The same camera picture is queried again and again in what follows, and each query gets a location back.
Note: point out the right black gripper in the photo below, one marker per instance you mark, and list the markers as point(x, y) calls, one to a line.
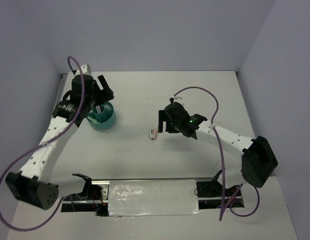
point(164, 116)

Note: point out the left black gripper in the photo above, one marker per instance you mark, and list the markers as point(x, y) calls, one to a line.
point(105, 94)

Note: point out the pink white mini stapler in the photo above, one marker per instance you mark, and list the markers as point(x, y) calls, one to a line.
point(153, 134)

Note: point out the green highlighter cap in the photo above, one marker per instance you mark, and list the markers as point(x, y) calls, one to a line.
point(93, 120)

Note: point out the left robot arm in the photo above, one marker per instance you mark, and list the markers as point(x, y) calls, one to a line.
point(31, 184)

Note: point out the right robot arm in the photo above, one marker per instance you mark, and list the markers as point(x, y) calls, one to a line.
point(256, 158)

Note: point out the teal round divided container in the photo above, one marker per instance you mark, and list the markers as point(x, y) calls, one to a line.
point(106, 118)

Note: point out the silver foil base cover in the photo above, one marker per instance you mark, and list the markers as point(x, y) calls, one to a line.
point(152, 198)

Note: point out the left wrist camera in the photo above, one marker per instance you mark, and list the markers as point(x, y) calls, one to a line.
point(85, 69)

